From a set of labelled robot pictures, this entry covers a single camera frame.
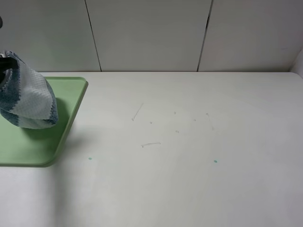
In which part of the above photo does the green plastic tray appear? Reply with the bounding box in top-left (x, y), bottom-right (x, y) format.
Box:
top-left (0, 77), bottom-right (88, 167)

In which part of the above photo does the blue white striped towel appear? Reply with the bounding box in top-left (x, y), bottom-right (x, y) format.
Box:
top-left (0, 51), bottom-right (59, 129)

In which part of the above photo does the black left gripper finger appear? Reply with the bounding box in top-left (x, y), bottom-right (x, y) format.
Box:
top-left (0, 57), bottom-right (18, 71)

